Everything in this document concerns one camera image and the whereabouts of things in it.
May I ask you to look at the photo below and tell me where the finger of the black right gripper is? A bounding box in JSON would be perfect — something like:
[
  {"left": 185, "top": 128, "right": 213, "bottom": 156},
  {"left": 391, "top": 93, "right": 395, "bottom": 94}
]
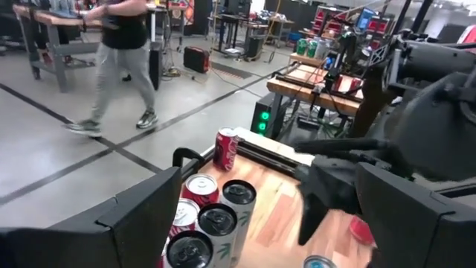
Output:
[{"left": 298, "top": 193, "right": 328, "bottom": 246}]

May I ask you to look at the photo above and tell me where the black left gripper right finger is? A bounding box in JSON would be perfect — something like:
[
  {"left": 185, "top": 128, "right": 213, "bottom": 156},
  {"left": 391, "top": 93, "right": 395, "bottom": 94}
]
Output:
[{"left": 356, "top": 161, "right": 476, "bottom": 268}]

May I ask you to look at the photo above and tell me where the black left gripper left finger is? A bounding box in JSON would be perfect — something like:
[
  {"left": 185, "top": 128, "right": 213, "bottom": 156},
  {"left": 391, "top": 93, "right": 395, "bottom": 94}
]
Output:
[{"left": 0, "top": 166, "right": 183, "bottom": 268}]

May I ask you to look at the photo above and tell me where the red Star Wars Coca-Cola can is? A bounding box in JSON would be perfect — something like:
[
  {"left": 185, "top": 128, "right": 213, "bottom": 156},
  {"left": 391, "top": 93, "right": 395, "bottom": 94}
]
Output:
[{"left": 167, "top": 197, "right": 202, "bottom": 239}]

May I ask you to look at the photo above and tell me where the dark can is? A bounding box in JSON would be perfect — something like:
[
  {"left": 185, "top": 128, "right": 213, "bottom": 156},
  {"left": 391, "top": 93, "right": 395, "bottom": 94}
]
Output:
[{"left": 221, "top": 179, "right": 258, "bottom": 267}]

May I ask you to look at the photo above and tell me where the red soda can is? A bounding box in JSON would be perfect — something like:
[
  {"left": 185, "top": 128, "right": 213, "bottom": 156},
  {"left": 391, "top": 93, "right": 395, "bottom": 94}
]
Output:
[{"left": 181, "top": 173, "right": 220, "bottom": 209}]

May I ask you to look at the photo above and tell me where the red beverage can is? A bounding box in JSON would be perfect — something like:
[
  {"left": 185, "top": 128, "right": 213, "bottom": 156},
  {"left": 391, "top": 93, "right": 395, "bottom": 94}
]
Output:
[{"left": 348, "top": 214, "right": 377, "bottom": 247}]

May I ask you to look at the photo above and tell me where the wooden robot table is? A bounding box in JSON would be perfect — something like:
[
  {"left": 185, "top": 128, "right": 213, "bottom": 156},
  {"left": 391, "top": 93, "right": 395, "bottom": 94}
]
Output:
[{"left": 266, "top": 51, "right": 364, "bottom": 139}]

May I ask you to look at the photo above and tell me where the black computer tower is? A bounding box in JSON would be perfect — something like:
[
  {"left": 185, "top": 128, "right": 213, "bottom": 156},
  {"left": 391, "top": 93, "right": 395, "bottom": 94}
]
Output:
[{"left": 251, "top": 92, "right": 278, "bottom": 137}]

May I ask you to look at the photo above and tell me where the black trash bin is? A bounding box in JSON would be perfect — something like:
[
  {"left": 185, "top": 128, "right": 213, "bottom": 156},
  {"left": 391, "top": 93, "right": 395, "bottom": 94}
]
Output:
[{"left": 247, "top": 35, "right": 266, "bottom": 59}]

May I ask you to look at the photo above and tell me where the blue lit monitor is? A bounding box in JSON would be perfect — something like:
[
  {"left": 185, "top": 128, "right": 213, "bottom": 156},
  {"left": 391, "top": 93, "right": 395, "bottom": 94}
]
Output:
[{"left": 355, "top": 7, "right": 377, "bottom": 33}]

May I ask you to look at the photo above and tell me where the person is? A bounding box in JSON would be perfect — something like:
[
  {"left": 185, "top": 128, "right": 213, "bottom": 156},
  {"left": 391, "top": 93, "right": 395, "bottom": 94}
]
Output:
[{"left": 62, "top": 0, "right": 160, "bottom": 138}]

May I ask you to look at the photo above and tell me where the black and red case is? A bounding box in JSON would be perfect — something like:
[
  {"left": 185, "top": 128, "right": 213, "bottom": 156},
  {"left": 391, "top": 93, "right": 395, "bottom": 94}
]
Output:
[{"left": 183, "top": 45, "right": 211, "bottom": 74}]

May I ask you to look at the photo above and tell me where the black frame handle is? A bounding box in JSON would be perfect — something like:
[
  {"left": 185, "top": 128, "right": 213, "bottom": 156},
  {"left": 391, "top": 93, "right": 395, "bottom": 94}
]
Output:
[{"left": 172, "top": 147, "right": 206, "bottom": 179}]

